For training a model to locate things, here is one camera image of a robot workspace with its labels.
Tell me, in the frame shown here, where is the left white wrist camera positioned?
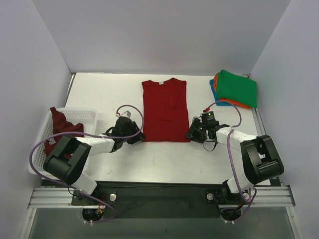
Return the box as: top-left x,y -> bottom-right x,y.
116,111 -> 131,119

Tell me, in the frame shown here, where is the dark red t-shirt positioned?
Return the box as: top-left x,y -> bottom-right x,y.
43,107 -> 84,156

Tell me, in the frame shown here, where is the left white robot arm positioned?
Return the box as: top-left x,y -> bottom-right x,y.
43,117 -> 146,205

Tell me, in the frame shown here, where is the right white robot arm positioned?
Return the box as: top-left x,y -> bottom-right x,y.
185,111 -> 284,203

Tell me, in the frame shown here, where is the green folded t-shirt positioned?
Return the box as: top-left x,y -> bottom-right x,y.
216,70 -> 257,108

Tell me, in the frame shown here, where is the orange folded t-shirt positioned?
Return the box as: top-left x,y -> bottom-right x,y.
209,73 -> 250,109

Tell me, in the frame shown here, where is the blue folded t-shirt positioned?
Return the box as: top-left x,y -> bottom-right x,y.
209,79 -> 237,107

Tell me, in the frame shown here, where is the white plastic basket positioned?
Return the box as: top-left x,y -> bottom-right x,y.
32,108 -> 98,179

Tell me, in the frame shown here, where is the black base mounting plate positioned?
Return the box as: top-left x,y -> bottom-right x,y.
71,181 -> 247,220

